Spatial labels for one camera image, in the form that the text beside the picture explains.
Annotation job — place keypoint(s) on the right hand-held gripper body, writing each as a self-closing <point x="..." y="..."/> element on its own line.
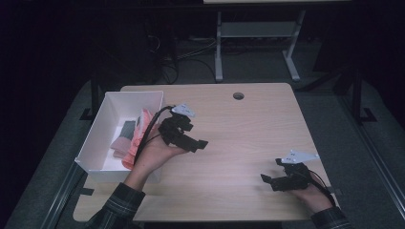
<point x="294" y="176"/>

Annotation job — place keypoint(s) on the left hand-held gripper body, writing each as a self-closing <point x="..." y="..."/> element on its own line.
<point x="175" y="127"/>

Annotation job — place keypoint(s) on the grey and pink knit glove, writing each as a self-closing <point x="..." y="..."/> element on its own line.
<point x="119" y="153"/>
<point x="127" y="130"/>

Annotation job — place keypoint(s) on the white box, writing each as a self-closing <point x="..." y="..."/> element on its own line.
<point x="105" y="127"/>

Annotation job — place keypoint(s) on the person's right hand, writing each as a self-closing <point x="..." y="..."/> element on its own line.
<point x="313" y="197"/>

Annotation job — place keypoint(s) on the person's left hand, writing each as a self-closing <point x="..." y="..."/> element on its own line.
<point x="156" y="156"/>

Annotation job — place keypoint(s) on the dark tape strip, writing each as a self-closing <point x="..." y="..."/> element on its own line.
<point x="86" y="191"/>
<point x="336" y="191"/>

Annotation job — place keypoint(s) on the white desk with metal legs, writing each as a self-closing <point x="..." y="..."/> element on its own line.
<point x="258" y="30"/>

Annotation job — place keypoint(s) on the metal frame rail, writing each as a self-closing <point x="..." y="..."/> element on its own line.
<point x="59" y="197"/>
<point x="375" y="149"/>

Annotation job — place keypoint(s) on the black stand post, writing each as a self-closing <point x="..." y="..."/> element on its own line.
<point x="94" y="95"/>
<point x="358" y="95"/>

